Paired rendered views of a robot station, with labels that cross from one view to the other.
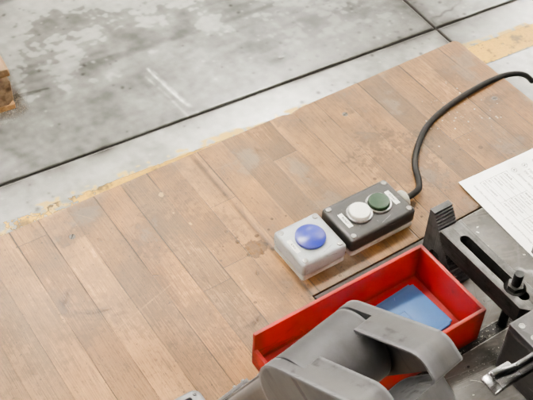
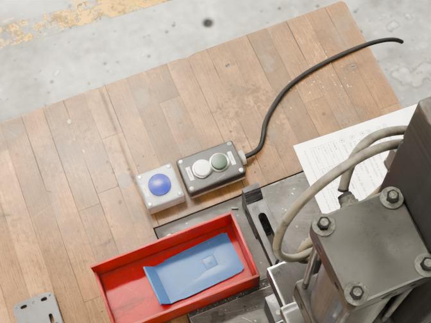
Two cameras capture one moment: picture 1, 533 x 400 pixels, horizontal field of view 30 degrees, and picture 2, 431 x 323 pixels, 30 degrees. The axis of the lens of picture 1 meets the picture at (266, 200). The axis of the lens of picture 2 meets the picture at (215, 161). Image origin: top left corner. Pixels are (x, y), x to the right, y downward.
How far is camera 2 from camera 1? 59 cm
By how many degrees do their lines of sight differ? 22
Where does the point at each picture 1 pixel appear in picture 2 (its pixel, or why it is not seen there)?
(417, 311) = (222, 256)
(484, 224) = (300, 186)
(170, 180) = (78, 109)
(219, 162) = (118, 97)
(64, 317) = not seen: outside the picture
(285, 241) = (140, 184)
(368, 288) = (187, 236)
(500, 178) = (327, 147)
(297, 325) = (127, 259)
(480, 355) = (256, 298)
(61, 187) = not seen: outside the picture
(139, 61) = not seen: outside the picture
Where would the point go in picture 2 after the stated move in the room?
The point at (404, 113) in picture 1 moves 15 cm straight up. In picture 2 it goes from (274, 70) to (278, 27)
